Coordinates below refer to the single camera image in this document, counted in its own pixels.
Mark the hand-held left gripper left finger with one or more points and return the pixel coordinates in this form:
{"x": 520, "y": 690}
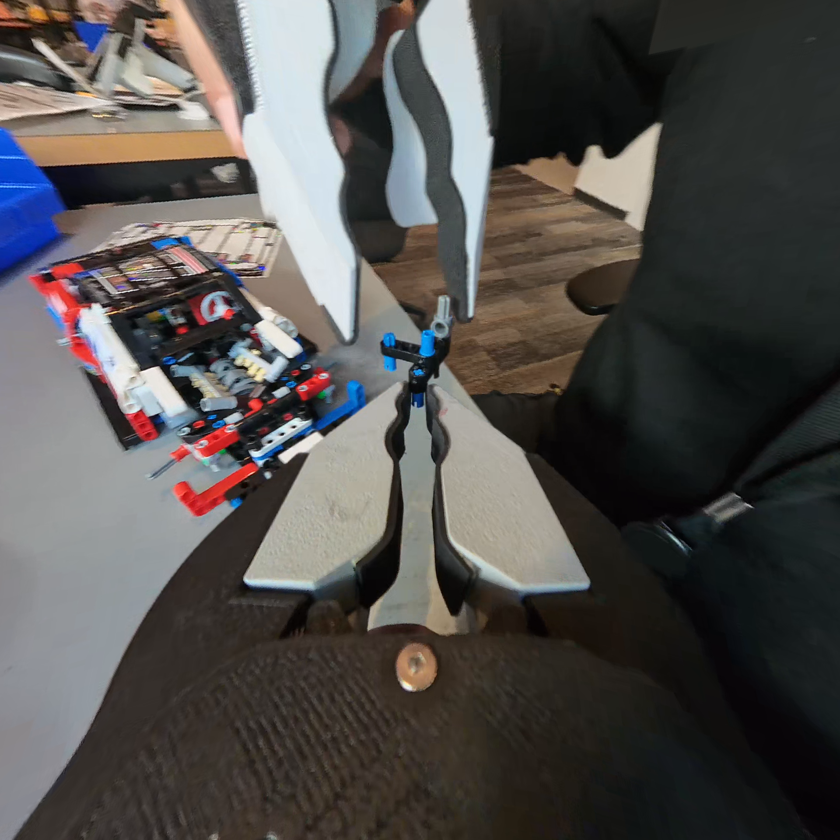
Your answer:
{"x": 321, "y": 512}

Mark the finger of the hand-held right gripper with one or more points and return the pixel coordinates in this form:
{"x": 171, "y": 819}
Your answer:
{"x": 289, "y": 131}
{"x": 453, "y": 98}

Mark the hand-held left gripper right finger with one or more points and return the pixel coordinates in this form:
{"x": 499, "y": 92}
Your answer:
{"x": 505, "y": 518}

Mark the toy brick race car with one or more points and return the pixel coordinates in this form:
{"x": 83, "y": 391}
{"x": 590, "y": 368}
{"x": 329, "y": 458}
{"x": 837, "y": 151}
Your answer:
{"x": 216, "y": 367}

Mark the black brick assembly blue pins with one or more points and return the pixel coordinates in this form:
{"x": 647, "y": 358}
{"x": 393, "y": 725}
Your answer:
{"x": 407, "y": 350}

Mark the tan edged background desk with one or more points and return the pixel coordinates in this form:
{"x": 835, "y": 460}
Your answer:
{"x": 131, "y": 141}

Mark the grey desk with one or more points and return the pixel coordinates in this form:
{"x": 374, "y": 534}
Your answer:
{"x": 65, "y": 590}

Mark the person's right hand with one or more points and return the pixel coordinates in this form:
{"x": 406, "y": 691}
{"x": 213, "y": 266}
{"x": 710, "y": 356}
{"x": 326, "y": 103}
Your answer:
{"x": 220, "y": 111}

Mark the grey white device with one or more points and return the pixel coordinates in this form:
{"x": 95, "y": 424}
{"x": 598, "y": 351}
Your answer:
{"x": 131, "y": 65}

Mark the sticker sheet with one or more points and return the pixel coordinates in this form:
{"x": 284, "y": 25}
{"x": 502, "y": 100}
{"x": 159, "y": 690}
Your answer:
{"x": 216, "y": 239}

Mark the printed paper sheet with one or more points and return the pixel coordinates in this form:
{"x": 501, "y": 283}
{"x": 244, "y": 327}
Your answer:
{"x": 46, "y": 102}

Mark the black office chair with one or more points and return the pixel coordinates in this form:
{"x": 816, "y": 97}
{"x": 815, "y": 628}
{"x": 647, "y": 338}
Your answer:
{"x": 604, "y": 285}

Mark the blue storage bin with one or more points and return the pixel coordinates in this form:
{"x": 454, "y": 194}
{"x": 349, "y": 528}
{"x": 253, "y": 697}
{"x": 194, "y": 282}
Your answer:
{"x": 26, "y": 210}

